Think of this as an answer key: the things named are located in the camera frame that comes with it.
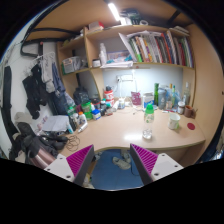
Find magenta pouch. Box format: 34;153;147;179
131;92;141;105

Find tall green bottle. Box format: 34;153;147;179
154;83;159;106

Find small brown jar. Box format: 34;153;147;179
177;101;185;114

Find hanging dark clothes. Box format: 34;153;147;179
22;52;67;120

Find red and white container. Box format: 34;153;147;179
104;86;114;106

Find clear plastic storage box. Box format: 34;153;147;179
62;56;81;74

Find clear bottle with green cap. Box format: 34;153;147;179
143;104;154;139

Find row of books on shelf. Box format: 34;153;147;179
119;31;194;68

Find green lidded jar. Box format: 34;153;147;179
81;102;93;120

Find white carton box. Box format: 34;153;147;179
142;92;154;108

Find black coiled cable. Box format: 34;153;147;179
64;133;82;153

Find blue cloth under desk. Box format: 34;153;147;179
91;149;143;191

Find wooden wall shelf unit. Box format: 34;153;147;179
57;25;195;98

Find ceiling tube light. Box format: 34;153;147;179
108;3;120;21

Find red round coaster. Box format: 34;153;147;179
187;123;195;130

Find white mug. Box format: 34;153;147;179
168;113;180;130

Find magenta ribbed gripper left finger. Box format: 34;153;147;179
43;144;96;187

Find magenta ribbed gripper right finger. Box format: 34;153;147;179
129;143;184;186

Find white bottle on shelf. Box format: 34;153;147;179
99;43;107;65

